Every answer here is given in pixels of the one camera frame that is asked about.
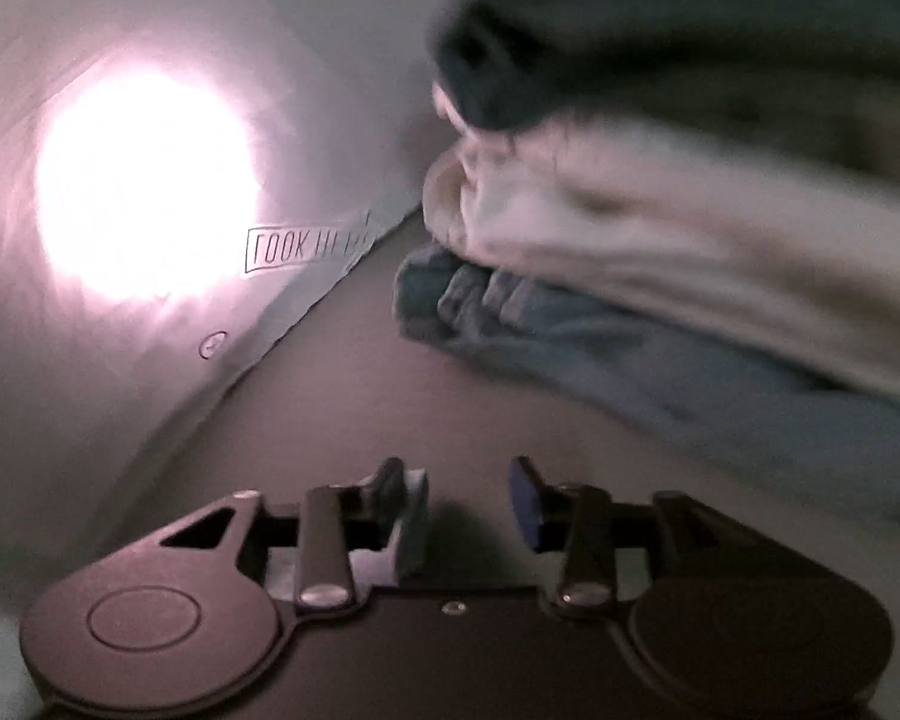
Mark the carrot print pale sheet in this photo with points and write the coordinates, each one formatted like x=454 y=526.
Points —
x=307 y=90

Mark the folded white garment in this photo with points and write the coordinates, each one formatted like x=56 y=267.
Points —
x=645 y=217

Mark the folded blue denim jeans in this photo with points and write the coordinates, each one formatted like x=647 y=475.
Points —
x=570 y=345

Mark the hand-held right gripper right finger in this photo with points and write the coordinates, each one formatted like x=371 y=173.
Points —
x=529 y=502

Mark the dark checked shirt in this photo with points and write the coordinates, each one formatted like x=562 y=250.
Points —
x=570 y=52

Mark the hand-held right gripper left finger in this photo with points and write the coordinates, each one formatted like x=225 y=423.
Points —
x=416 y=510

